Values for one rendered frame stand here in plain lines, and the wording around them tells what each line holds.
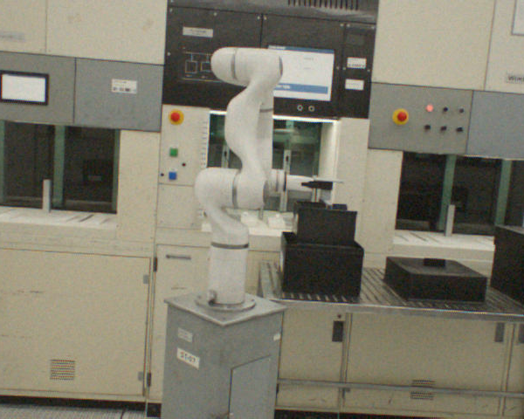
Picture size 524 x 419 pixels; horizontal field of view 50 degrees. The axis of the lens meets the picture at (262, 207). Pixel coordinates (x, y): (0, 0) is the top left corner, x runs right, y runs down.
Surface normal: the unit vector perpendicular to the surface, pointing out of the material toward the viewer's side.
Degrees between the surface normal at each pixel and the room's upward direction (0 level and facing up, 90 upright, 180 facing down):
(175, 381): 90
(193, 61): 90
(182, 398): 90
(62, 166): 90
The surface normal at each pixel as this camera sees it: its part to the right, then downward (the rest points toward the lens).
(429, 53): 0.04, 0.12
